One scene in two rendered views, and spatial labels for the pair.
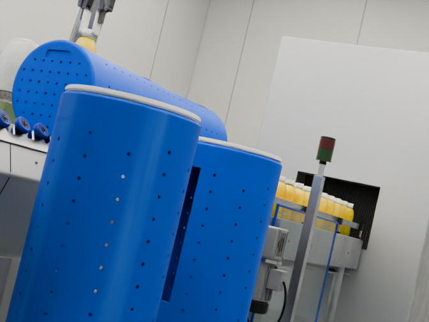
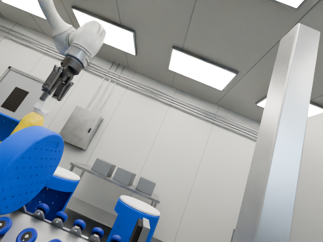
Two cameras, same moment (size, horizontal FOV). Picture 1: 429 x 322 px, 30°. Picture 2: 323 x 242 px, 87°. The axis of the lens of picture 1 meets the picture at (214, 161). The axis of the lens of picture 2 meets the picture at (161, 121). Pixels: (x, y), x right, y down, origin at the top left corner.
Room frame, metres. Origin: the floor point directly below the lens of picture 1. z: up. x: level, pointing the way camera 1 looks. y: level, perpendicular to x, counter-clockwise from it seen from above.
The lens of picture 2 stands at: (2.23, 1.22, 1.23)
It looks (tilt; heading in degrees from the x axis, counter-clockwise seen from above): 17 degrees up; 243
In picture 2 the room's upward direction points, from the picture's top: 23 degrees clockwise
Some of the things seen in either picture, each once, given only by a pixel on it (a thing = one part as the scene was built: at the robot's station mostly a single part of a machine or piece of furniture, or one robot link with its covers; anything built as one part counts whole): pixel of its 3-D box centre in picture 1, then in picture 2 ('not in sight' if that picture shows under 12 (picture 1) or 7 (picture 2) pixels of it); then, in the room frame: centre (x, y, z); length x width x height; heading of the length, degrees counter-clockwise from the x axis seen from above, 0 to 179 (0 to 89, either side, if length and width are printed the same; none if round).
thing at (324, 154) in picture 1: (324, 155); not in sight; (3.22, -0.43, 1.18); 0.06 x 0.06 x 0.05
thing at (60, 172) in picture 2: (230, 149); (58, 171); (2.11, -0.03, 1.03); 0.28 x 0.28 x 0.01
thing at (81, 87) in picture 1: (133, 105); (140, 205); (1.60, 0.18, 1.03); 0.28 x 0.28 x 0.01
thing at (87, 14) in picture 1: (85, 22); (42, 101); (2.32, 0.46, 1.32); 0.03 x 0.01 x 0.07; 153
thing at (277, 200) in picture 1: (315, 213); not in sight; (3.73, -0.52, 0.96); 1.60 x 0.01 x 0.03; 153
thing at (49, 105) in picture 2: (97, 23); (48, 105); (2.30, 0.42, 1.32); 0.03 x 0.01 x 0.07; 153
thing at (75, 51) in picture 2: not in sight; (77, 57); (2.31, 0.44, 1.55); 0.09 x 0.09 x 0.06
